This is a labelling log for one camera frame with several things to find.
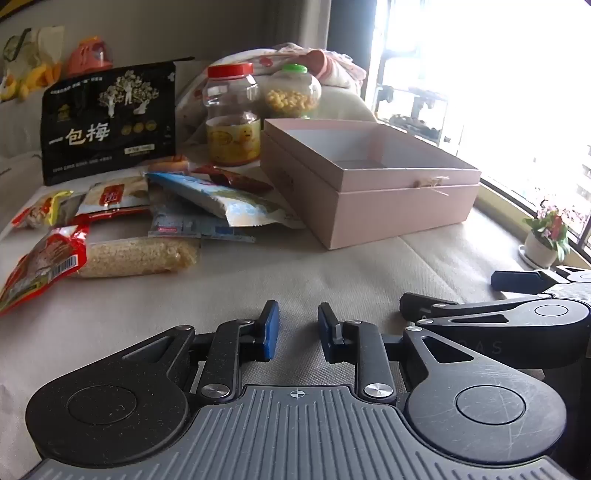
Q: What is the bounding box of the grey curtain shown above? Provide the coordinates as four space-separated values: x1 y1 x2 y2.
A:
295 0 334 51

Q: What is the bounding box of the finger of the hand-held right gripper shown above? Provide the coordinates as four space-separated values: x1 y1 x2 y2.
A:
491 265 591 295
399 292 539 330

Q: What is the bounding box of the blue white snack packet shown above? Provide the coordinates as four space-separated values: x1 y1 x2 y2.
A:
145 172 306 230

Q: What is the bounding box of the clear beige crisp packet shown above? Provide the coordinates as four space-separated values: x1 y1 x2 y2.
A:
76 235 201 279

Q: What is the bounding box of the red barcode snack packet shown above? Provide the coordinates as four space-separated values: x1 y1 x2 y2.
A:
0 224 90 318

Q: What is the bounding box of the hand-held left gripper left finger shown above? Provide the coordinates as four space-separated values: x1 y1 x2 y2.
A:
110 300 281 402

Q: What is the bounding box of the white red label packet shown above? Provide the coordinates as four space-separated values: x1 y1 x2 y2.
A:
74 178 151 217

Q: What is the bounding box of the balcony metal rack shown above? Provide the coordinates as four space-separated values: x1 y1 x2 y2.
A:
373 83 452 139

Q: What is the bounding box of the orange toy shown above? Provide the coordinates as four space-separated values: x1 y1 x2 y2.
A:
65 36 115 78

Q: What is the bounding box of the red lid plastic jar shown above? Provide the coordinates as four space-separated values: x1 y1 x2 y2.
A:
202 63 262 167

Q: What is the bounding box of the red yellow snack packet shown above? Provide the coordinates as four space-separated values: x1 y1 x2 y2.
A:
11 190 75 230

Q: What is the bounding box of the yellow green plush toy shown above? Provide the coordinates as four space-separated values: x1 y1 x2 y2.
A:
0 27 66 103

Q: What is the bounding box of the pink cardboard box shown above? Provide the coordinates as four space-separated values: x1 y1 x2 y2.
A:
260 117 482 251

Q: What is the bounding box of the pink printed blanket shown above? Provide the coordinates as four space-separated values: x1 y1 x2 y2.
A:
178 42 369 148

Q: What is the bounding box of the large black snack bag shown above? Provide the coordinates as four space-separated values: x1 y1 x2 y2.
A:
41 56 195 186

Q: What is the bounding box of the clear blue snack packet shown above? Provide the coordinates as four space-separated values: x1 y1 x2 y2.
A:
148 189 257 243

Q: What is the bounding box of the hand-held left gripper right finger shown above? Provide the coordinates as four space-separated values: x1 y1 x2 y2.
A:
318 302 483 403

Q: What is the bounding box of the green candy dispenser jar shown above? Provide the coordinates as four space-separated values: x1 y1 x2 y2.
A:
263 64 322 120

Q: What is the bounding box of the potted pink flower plant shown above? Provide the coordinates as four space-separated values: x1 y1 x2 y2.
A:
517 198 574 271

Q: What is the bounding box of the brown red snack packet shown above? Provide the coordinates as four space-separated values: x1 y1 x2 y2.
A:
191 165 274 195

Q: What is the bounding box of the orange snack packet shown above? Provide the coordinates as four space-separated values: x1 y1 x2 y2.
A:
147 154 191 175

